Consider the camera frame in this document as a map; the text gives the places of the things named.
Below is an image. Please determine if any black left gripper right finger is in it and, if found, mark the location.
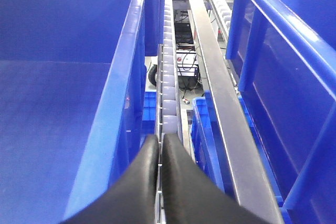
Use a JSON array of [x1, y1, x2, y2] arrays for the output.
[[162, 133, 265, 223]]

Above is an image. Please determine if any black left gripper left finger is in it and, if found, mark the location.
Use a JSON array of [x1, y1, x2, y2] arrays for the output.
[[63, 135, 159, 223]]

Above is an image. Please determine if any lower blue bin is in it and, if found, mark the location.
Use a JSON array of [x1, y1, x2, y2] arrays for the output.
[[191, 95, 292, 223]]

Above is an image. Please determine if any white roller track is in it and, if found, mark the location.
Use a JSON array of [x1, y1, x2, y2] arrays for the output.
[[155, 0, 180, 223], [209, 0, 238, 91]]

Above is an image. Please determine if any black electronics box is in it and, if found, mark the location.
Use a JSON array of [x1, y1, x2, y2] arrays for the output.
[[173, 10, 198, 77]]

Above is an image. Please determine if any large blue bin left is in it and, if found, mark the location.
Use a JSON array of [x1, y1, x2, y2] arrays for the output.
[[1, 0, 158, 223]]

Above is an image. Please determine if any large blue bin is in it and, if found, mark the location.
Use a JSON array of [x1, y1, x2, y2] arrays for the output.
[[226, 0, 335, 223], [1, 0, 158, 223]]

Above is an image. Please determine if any large blue bin right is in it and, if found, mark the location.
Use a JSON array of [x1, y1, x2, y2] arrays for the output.
[[226, 0, 335, 223]]

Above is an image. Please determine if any steel divider rail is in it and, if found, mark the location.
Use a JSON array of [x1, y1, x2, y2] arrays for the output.
[[188, 0, 283, 223]]

